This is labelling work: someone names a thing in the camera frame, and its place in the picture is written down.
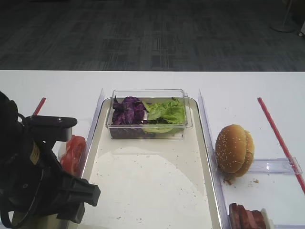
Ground sesame bun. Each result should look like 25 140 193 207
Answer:
215 125 246 174
235 130 254 177

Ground red tomato slices stack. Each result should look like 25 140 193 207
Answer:
60 135 86 177

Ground upper right clear rail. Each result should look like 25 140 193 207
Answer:
248 157 303 175

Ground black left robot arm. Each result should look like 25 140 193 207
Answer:
0 94 101 229

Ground green lettuce leaves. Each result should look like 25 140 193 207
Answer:
142 97 186 135

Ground brown meat patty slices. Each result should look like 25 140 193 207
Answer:
229 203 266 229

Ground right red strip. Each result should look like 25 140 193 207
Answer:
257 97 305 193

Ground purple cabbage leaves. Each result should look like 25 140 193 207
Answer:
112 96 147 125

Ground red strip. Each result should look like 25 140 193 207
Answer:
257 97 305 193
32 97 46 115

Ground sesame top bun front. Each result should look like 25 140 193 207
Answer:
215 125 246 174

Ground right long clear divider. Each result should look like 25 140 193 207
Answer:
198 90 231 229

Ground left red strip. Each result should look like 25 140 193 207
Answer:
32 97 46 115

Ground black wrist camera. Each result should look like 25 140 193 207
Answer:
26 115 78 142

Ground silver metal tray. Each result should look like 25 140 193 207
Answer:
69 99 221 229

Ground white pusher behind patties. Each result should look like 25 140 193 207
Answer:
261 208 275 229

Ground long clear divider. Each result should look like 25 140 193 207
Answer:
198 90 231 229
80 88 104 179

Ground sesame bun behind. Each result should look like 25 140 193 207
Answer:
235 130 254 177

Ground clear plastic salad box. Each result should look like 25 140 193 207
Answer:
105 89 193 139

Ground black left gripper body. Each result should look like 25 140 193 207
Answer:
14 153 101 223

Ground left long clear divider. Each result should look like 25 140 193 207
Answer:
80 88 104 179

